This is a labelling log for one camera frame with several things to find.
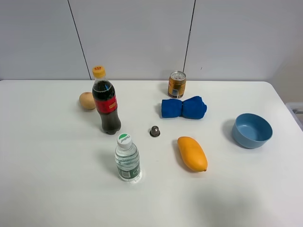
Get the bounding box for yellow mango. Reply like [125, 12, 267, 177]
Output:
[177, 136, 208, 172]

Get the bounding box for tan potato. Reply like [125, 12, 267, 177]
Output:
[79, 92, 96, 110]

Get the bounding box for water bottle green label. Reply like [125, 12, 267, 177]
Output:
[115, 133, 141, 182]

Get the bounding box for brown coffee capsule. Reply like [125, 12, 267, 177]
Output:
[150, 126, 160, 137]

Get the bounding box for blue plastic bowl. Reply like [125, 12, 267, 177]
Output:
[232, 113, 273, 149]

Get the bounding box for cola bottle yellow cap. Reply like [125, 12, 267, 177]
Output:
[92, 65, 121, 135]

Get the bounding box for gold drink can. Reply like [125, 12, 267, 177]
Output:
[168, 71, 187, 98]

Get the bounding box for blue rolled towel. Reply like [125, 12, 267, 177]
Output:
[161, 96, 207, 120]

